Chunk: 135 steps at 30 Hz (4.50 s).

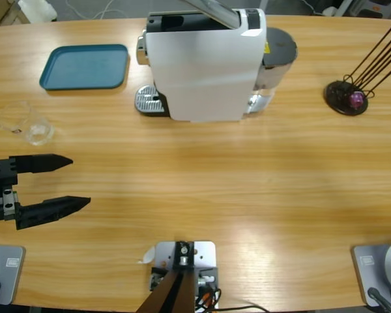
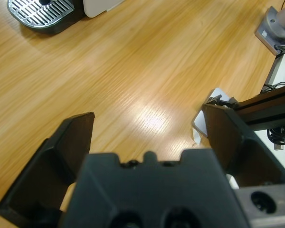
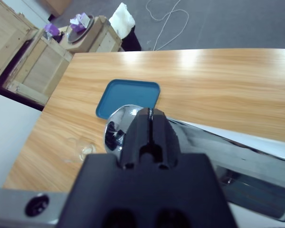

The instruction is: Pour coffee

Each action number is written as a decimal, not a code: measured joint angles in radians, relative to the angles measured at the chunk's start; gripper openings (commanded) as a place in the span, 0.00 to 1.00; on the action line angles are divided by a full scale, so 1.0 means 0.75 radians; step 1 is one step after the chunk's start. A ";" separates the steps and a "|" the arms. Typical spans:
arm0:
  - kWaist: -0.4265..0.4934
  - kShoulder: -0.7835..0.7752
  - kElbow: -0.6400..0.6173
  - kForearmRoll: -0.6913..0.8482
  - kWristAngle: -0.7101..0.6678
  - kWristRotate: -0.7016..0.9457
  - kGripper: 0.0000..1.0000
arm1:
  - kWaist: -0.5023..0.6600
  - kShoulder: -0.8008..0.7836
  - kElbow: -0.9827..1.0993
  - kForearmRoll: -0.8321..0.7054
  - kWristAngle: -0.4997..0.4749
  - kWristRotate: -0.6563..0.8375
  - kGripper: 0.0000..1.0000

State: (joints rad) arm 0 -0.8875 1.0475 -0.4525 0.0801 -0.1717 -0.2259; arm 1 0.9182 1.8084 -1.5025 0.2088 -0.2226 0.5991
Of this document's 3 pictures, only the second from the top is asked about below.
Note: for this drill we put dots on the black post bracket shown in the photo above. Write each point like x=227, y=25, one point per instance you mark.
x=228, y=102

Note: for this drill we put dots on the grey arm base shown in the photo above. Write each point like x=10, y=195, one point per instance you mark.
x=263, y=33

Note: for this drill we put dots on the white paper tag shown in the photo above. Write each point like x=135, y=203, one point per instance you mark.
x=196, y=136

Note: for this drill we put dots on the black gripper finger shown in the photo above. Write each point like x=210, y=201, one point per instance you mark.
x=242, y=152
x=38, y=171

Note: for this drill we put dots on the dark camera post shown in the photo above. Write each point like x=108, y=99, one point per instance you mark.
x=270, y=111

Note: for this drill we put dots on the white capsule coffee machine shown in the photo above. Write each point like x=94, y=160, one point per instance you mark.
x=42, y=23

